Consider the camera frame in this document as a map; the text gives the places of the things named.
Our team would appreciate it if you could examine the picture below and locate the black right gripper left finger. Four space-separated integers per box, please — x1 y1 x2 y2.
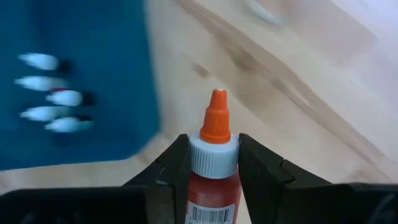
124 133 192 224

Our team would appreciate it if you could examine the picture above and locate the orange-red food coloring bottle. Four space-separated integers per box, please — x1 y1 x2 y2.
185 88 243 224

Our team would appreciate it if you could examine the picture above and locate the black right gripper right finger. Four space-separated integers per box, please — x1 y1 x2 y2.
238 133 330 224

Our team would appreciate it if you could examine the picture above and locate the blue plastic tray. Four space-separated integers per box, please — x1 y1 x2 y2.
0 0 161 171

